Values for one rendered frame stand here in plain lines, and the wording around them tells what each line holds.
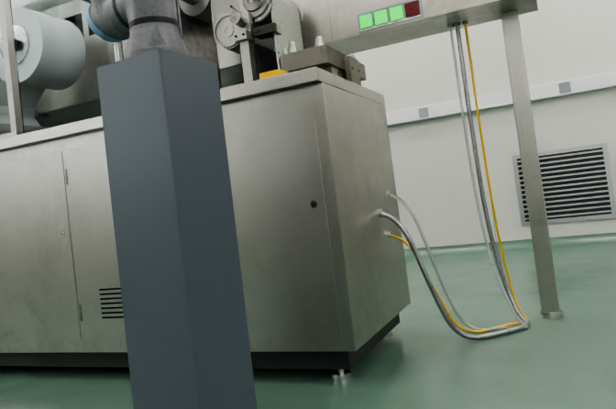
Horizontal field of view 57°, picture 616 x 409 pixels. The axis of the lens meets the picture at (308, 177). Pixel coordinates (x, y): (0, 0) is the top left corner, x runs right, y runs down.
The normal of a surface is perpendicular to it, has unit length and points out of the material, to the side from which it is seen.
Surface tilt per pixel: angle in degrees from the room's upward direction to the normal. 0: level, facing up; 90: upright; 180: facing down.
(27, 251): 90
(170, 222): 90
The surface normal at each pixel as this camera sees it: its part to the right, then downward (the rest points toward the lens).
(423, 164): -0.41, 0.01
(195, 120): 0.87, -0.13
